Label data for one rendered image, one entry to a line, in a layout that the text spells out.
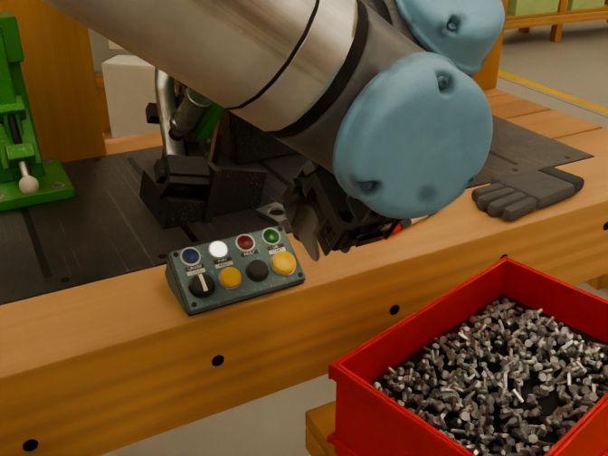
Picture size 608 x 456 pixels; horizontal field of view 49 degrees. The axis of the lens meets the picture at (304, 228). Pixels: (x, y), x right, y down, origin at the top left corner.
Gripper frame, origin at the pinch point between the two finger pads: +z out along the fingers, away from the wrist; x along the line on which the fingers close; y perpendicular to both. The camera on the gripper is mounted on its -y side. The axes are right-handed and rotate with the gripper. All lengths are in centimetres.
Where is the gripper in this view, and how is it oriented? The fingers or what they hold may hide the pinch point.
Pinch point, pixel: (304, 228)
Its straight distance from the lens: 73.0
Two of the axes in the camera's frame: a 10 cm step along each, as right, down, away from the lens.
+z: -2.7, 4.9, 8.3
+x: 8.8, -2.2, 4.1
